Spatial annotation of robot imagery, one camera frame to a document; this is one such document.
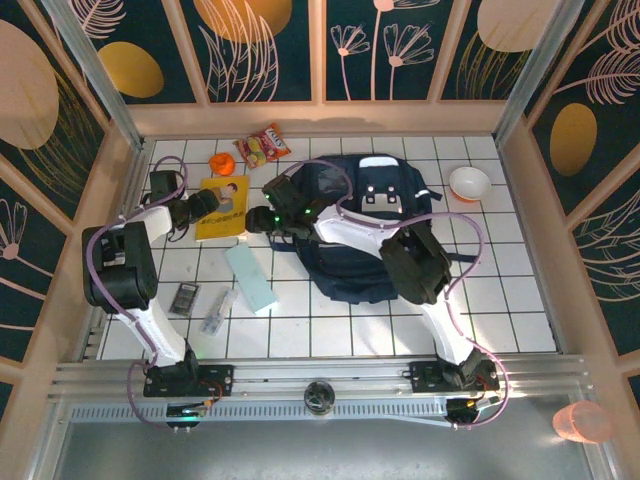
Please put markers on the black round knob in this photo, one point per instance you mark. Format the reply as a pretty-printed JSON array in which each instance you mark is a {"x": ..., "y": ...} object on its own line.
[{"x": 319, "y": 397}]

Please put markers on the light blue pencil case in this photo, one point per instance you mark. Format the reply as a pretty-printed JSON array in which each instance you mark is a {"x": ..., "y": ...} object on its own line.
[{"x": 250, "y": 280}]

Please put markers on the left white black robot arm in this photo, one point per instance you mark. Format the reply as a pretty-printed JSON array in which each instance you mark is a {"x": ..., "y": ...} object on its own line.
[{"x": 120, "y": 270}]

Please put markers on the white bowl orange outside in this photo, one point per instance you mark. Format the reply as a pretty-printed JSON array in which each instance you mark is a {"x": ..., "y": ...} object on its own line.
[{"x": 469, "y": 182}]

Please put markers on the translucent pink cup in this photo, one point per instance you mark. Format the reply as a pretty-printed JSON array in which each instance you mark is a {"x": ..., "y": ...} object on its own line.
[{"x": 582, "y": 422}]

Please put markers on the clear plastic pen packet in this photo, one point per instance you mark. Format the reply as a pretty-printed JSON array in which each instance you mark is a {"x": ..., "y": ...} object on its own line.
[{"x": 217, "y": 315}]

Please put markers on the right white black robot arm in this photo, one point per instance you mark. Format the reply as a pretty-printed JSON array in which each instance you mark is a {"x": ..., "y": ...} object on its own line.
[{"x": 415, "y": 265}]

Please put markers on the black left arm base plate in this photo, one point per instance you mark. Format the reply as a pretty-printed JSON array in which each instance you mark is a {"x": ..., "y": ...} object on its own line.
[{"x": 220, "y": 380}]

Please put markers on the navy blue backpack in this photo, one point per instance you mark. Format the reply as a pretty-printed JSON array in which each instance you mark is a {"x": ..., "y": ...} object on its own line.
[{"x": 350, "y": 275}]

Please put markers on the black controller box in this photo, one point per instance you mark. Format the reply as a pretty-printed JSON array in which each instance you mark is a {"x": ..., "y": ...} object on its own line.
[
  {"x": 185, "y": 412},
  {"x": 465, "y": 410}
]

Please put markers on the left black controller box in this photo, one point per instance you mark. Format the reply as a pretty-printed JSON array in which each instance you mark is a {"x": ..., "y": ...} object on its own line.
[{"x": 185, "y": 412}]

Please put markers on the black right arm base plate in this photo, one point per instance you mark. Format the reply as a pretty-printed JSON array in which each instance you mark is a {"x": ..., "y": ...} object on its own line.
[{"x": 425, "y": 377}]

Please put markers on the black calculator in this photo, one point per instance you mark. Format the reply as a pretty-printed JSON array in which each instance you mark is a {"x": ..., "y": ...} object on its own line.
[{"x": 184, "y": 299}]

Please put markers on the small orange cup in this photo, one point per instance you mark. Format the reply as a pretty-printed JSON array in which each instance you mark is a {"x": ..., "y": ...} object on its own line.
[{"x": 222, "y": 164}]

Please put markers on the aluminium frame post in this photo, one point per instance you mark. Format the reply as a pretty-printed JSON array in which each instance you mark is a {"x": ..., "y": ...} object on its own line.
[
  {"x": 535, "y": 70},
  {"x": 100, "y": 85}
]

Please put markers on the aluminium mounting rail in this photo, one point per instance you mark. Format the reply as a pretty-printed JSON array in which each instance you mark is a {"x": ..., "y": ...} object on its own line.
[{"x": 300, "y": 372}]

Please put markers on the yellow book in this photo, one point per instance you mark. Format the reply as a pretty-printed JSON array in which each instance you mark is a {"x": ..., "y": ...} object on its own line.
[{"x": 230, "y": 225}]

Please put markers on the right black controller box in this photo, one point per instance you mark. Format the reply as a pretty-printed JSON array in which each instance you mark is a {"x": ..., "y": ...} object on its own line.
[{"x": 465, "y": 410}]

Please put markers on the red yellow snack bag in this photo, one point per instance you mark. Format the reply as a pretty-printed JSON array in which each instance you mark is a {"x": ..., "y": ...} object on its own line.
[{"x": 262, "y": 147}]

